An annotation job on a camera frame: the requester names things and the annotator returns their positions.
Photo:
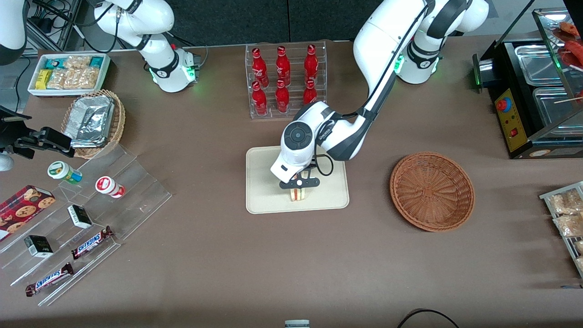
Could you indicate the wooden skewer stick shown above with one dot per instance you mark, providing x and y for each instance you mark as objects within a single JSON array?
[{"x": 569, "y": 99}]

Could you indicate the small black box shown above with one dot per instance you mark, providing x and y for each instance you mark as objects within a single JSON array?
[
  {"x": 79, "y": 216},
  {"x": 38, "y": 246}
]

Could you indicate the clear bag of beige snacks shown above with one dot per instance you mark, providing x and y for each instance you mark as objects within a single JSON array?
[
  {"x": 579, "y": 247},
  {"x": 565, "y": 202},
  {"x": 569, "y": 225}
]

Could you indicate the clear acrylic bottle rack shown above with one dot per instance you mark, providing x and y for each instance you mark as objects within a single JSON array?
[{"x": 296, "y": 111}]

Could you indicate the beige plastic tray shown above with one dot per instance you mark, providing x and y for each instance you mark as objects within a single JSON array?
[{"x": 268, "y": 196}]

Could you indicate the white cup red lid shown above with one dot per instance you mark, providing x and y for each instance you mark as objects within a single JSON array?
[{"x": 108, "y": 186}]

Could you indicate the teal snack packet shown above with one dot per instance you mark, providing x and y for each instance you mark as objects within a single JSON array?
[
  {"x": 96, "y": 61},
  {"x": 54, "y": 62}
]

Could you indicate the black food warmer yellow panel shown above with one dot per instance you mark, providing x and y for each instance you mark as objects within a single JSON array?
[{"x": 512, "y": 123}]

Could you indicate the grey snack tray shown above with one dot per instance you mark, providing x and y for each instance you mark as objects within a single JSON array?
[{"x": 546, "y": 197}]

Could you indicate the steel warmer pan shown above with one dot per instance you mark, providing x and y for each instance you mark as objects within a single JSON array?
[
  {"x": 539, "y": 64},
  {"x": 553, "y": 109}
]

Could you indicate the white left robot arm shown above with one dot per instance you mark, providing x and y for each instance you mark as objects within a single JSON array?
[{"x": 378, "y": 41}]

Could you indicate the white grey cap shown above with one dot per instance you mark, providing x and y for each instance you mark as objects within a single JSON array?
[{"x": 297, "y": 324}]

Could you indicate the silver foil container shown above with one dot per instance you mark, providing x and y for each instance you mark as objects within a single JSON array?
[{"x": 89, "y": 120}]

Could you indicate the white rectangular snack bin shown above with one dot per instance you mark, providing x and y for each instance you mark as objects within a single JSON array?
[{"x": 104, "y": 68}]

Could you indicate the white cup green lid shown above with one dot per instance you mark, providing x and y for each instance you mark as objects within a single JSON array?
[{"x": 63, "y": 172}]

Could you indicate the wicker basket with foil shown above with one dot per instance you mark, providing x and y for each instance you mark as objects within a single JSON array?
[{"x": 117, "y": 123}]

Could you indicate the yellow snack bar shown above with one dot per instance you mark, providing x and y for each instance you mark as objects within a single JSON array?
[{"x": 43, "y": 79}]

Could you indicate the triangle sandwich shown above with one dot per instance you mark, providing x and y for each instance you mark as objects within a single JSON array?
[{"x": 299, "y": 194}]

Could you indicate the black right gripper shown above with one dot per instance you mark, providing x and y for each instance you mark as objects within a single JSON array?
[{"x": 12, "y": 135}]

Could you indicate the red cola bottle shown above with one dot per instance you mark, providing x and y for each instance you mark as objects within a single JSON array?
[
  {"x": 311, "y": 64},
  {"x": 258, "y": 70},
  {"x": 259, "y": 100},
  {"x": 282, "y": 98},
  {"x": 283, "y": 68},
  {"x": 309, "y": 93}
]

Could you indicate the clear bag of rice crackers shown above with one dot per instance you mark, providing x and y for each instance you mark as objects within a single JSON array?
[
  {"x": 77, "y": 61},
  {"x": 73, "y": 78}
]

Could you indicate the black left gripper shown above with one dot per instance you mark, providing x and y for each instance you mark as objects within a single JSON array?
[{"x": 313, "y": 166}]

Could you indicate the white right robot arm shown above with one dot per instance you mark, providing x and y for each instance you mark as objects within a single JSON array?
[{"x": 159, "y": 59}]

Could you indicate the red cookie box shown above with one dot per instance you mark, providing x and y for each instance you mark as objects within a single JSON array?
[{"x": 23, "y": 209}]

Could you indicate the clear acrylic tiered display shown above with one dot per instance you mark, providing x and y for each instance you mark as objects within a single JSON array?
[{"x": 136, "y": 182}]

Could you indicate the empty round brown wicker basket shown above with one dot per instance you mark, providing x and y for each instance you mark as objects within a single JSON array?
[{"x": 432, "y": 191}]

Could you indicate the brown Snickers bar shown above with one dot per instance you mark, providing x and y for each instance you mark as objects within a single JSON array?
[
  {"x": 91, "y": 242},
  {"x": 48, "y": 280}
]

